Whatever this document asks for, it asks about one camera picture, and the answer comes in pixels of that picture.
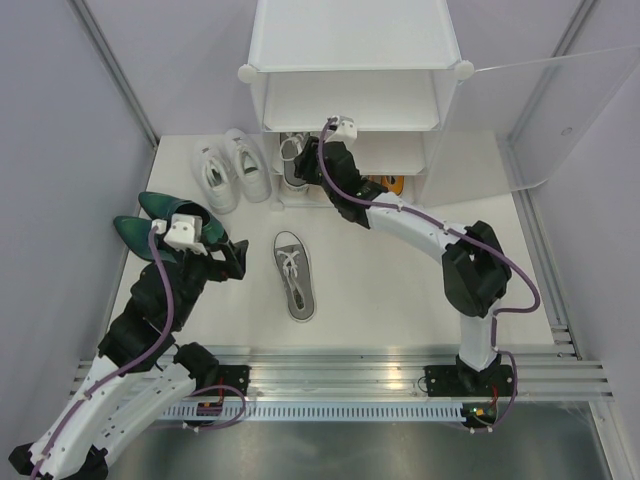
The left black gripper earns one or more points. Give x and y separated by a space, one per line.
223 269

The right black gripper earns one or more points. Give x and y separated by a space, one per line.
306 159

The grey canvas sneaker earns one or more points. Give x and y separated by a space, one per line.
290 160
294 267

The orange canvas sneaker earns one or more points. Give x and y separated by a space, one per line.
393 183

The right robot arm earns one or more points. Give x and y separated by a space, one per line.
474 280

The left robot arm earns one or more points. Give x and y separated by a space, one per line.
139 371

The upper green heeled shoe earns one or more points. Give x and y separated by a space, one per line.
163 206

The green heeled shoe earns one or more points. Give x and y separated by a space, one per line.
134 232
163 206

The lower green heeled shoe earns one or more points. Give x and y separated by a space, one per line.
134 232

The white plastic shoe cabinet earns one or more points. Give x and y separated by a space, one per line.
390 66

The translucent cabinet door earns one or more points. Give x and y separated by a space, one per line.
509 128

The right white sneaker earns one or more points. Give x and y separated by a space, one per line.
249 165

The white sneaker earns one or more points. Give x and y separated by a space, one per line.
213 174
249 165

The left white sneaker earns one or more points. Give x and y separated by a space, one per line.
213 174

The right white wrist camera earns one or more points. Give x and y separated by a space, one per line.
342 129

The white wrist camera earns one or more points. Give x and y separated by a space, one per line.
181 233
342 129

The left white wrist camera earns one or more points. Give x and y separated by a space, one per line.
181 233

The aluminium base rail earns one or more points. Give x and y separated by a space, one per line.
545 373

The white slotted cable duct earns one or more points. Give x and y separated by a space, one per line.
323 411

